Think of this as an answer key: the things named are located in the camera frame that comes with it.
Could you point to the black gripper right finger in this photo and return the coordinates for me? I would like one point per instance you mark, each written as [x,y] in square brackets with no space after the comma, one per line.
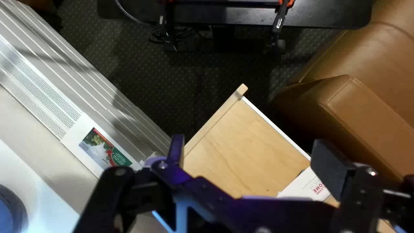
[336,169]

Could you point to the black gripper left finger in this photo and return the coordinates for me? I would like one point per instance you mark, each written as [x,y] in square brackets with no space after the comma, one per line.
[129,194]

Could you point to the white paper card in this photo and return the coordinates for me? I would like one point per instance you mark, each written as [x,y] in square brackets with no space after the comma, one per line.
[304,185]

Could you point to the colourful sticker label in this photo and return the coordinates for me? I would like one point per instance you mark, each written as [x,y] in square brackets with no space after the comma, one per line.
[103,149]

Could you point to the brown leather armchair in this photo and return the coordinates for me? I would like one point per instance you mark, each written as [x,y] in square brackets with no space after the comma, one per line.
[366,86]

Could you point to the wooden pull-out shelf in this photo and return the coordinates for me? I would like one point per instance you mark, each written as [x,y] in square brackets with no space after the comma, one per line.
[240,147]

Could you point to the white radiator unit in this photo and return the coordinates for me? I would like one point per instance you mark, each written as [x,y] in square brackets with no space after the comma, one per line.
[65,73]

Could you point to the orange and black clamp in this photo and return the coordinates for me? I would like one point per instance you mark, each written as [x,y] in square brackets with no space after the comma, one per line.
[167,17]
[281,15]

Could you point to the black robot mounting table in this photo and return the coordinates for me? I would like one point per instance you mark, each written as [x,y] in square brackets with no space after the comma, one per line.
[224,13]

